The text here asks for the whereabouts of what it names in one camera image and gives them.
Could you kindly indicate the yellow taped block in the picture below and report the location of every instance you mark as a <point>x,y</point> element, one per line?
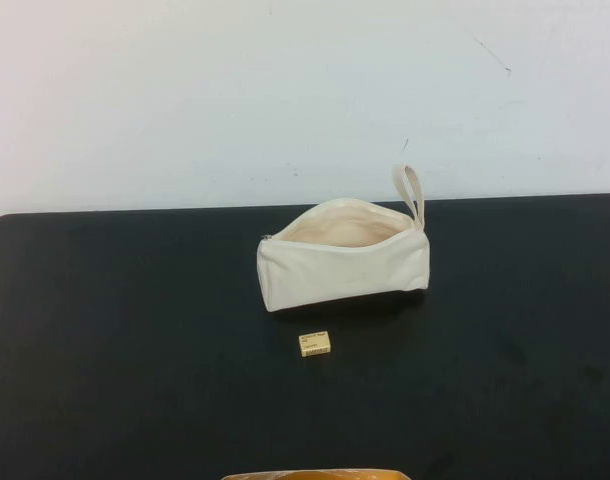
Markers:
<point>310,475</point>

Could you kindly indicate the cream fabric pencil case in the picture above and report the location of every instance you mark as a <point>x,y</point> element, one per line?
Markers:
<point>335,275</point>

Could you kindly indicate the small cream printed eraser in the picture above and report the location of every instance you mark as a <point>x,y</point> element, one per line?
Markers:
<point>315,345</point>

